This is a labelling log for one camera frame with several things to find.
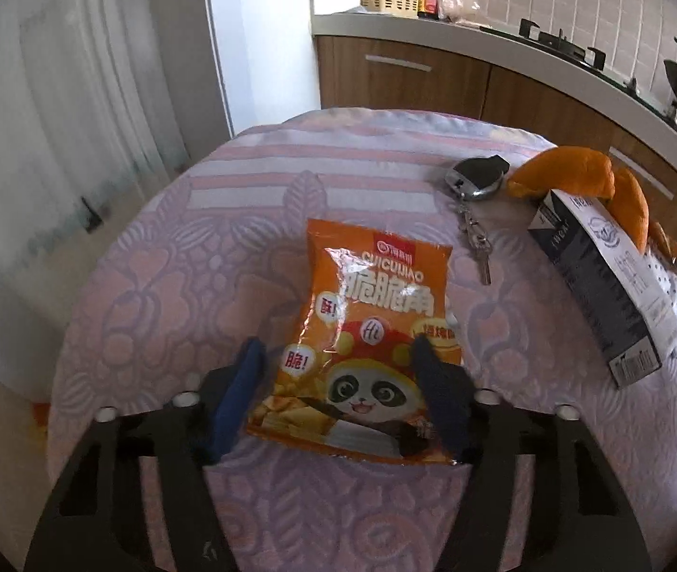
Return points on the white dotted plastic bag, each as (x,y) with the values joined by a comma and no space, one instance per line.
(675,295)

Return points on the wooden kitchen cabinet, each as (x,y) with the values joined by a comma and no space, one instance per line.
(410,80)

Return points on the white sheer curtain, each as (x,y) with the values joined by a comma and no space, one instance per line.
(58,101)

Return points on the pink floral tablecloth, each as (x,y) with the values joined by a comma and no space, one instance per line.
(207,238)

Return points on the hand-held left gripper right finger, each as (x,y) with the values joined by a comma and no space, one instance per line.
(444,402)

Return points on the orange plush toy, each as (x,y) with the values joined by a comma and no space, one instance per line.
(577,170)

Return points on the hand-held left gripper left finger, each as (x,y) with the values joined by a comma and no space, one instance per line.
(238,396)

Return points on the black gas stove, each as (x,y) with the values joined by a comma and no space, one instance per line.
(577,50)

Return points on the dark carton box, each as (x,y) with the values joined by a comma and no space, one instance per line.
(592,268)

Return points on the orange panda snack packet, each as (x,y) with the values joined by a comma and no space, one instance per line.
(368,304)

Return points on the black key fob with keys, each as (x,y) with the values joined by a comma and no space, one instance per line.
(474,177)

